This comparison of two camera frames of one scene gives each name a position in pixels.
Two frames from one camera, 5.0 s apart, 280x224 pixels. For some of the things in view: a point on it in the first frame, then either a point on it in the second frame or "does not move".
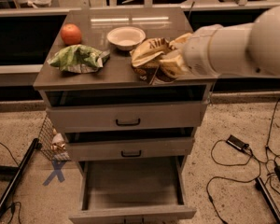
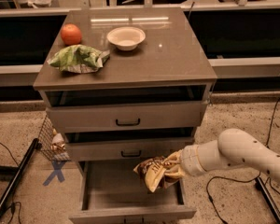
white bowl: [126, 37] does not move
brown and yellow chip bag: [156, 61] → [161, 171]
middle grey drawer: [87, 149] does not move
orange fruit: [71, 35] does not move
